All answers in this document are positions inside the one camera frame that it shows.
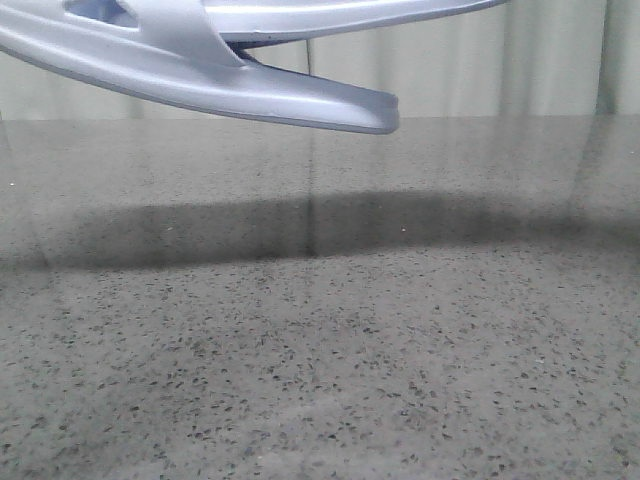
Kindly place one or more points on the light blue slipper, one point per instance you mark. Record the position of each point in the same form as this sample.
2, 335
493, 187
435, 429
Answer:
265, 23
174, 56

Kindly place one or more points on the grey-white curtain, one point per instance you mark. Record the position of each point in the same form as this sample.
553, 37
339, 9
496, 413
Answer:
540, 57

